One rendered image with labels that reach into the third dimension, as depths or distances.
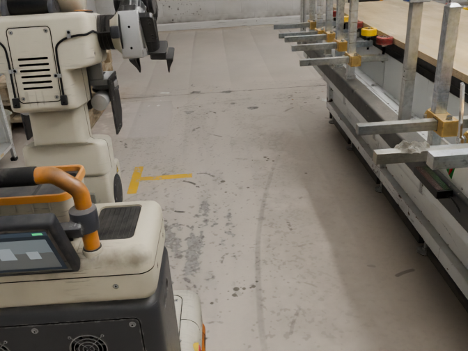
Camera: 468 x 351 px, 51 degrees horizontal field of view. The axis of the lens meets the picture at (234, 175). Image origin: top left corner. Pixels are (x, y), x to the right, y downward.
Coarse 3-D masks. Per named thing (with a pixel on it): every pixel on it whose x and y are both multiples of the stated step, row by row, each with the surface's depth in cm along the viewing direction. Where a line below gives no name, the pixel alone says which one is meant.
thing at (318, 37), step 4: (288, 36) 283; (292, 36) 282; (296, 36) 282; (300, 36) 282; (304, 36) 282; (308, 36) 282; (312, 36) 282; (316, 36) 282; (320, 36) 282; (324, 36) 282; (344, 36) 283; (284, 40) 285; (288, 40) 282; (292, 40) 282; (296, 40) 282; (300, 40) 283; (304, 40) 283; (308, 40) 283; (312, 40) 283
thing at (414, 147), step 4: (404, 140) 125; (400, 144) 125; (404, 144) 125; (408, 144) 124; (412, 144) 124; (416, 144) 124; (420, 144) 123; (424, 144) 124; (428, 144) 125; (396, 148) 125; (400, 148) 124; (404, 148) 124; (408, 148) 122; (412, 148) 122; (416, 148) 123; (420, 148) 123; (424, 148) 123; (404, 152) 122; (408, 152) 122; (412, 152) 122; (416, 152) 122; (420, 152) 122
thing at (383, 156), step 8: (448, 144) 126; (456, 144) 126; (464, 144) 126; (376, 152) 124; (384, 152) 124; (392, 152) 124; (400, 152) 123; (424, 152) 124; (376, 160) 124; (384, 160) 124; (392, 160) 124; (400, 160) 124; (408, 160) 124; (416, 160) 124; (424, 160) 125
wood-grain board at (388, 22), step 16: (400, 0) 360; (368, 16) 300; (384, 16) 296; (400, 16) 293; (432, 16) 287; (464, 16) 281; (384, 32) 249; (400, 32) 247; (432, 32) 242; (464, 32) 238; (432, 48) 210; (464, 48) 207; (432, 64) 195; (464, 64) 183; (464, 80) 172
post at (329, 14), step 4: (328, 0) 277; (332, 0) 277; (328, 4) 278; (332, 4) 278; (328, 8) 279; (332, 8) 279; (328, 12) 280; (332, 12) 280; (328, 16) 281; (332, 16) 281; (328, 20) 282; (332, 20) 282; (328, 24) 283; (328, 28) 284; (328, 52) 290
